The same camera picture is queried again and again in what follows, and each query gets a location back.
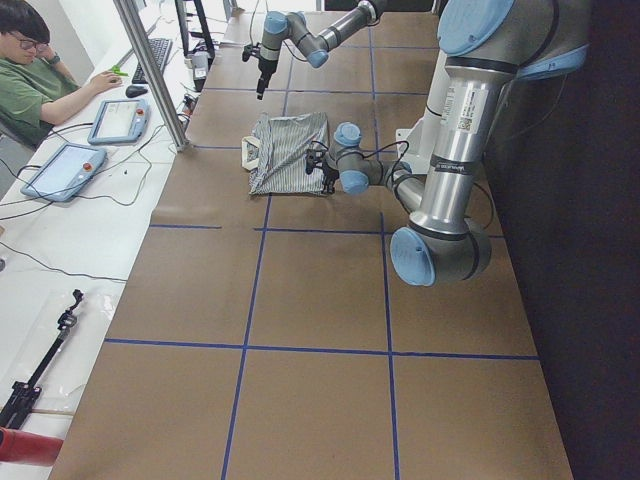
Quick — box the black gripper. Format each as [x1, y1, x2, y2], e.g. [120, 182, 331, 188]
[305, 148, 339, 193]
[242, 43, 278, 100]

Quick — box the navy white striped polo shirt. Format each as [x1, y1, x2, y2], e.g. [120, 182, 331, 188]
[249, 112, 328, 195]

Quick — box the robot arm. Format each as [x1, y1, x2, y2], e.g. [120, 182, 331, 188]
[305, 1, 592, 286]
[242, 1, 437, 100]

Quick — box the black keyboard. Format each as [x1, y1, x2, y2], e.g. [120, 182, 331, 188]
[131, 37, 174, 85]

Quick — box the black monitor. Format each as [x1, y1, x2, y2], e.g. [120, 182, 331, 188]
[173, 0, 221, 61]

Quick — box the black computer mouse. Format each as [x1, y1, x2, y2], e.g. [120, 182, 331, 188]
[125, 85, 148, 98]

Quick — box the far teach pendant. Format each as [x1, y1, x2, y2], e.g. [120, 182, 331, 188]
[87, 98, 149, 145]

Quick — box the teach pendant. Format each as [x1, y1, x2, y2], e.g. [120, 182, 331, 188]
[87, 98, 149, 145]
[20, 142, 107, 202]

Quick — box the brown table mat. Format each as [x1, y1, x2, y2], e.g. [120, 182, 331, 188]
[52, 13, 571, 479]

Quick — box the near teach pendant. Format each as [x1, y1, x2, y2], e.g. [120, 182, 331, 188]
[20, 142, 107, 202]

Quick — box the person in green shirt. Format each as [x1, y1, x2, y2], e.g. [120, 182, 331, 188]
[1, 1, 122, 148]

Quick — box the clear plastic sheet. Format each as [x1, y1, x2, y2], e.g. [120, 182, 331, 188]
[0, 287, 126, 416]

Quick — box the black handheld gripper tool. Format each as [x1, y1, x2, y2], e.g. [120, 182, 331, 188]
[1, 289, 84, 430]

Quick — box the red cylinder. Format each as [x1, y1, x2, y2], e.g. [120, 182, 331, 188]
[0, 427, 64, 467]

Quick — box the aluminium frame post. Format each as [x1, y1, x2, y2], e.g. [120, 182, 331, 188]
[113, 0, 189, 152]

